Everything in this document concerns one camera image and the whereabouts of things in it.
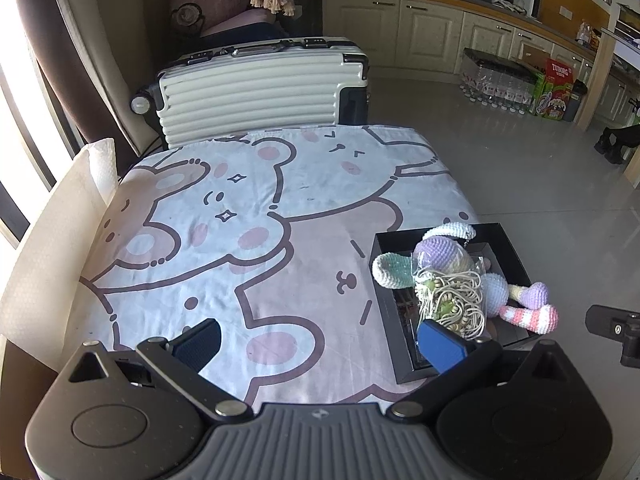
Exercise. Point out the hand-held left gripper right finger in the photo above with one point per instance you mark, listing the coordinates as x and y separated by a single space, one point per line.
440 347

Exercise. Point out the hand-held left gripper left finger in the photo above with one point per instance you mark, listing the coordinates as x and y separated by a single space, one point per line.
197 347

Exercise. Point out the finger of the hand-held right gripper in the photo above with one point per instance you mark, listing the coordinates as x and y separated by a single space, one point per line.
612 322

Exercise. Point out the black cardboard box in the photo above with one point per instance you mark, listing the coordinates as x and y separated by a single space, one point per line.
395 340

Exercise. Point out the clear bag of rubber bands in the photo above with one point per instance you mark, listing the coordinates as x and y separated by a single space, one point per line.
450 295

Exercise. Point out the pastel crochet bunny toy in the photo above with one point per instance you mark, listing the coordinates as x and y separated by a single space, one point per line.
440 255

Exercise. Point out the bear printed cloth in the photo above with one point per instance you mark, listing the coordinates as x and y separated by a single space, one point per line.
310 240

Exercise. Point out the white foam sheet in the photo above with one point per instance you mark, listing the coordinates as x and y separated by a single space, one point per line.
45 260

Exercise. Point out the black bin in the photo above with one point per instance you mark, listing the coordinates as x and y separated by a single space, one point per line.
576 102

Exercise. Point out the red green drink carton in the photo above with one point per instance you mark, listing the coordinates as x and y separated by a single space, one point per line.
555 90

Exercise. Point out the black window bars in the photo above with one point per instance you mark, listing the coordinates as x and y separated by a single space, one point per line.
42 160

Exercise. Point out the white ribbed suitcase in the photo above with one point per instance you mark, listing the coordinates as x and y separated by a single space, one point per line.
250 95

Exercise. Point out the pack of clear bottles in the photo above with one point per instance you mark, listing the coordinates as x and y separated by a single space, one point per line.
500 85

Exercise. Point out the cream kitchen cabinets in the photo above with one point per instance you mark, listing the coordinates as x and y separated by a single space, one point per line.
430 30

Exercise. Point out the brown curtain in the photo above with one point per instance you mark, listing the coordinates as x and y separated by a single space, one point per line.
50 60

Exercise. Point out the beige curtain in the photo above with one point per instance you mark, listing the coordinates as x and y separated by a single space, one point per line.
100 35

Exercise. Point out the pink cushion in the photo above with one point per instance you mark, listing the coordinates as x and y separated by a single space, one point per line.
245 22

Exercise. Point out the white toaster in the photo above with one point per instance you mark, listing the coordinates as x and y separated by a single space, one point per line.
527 2

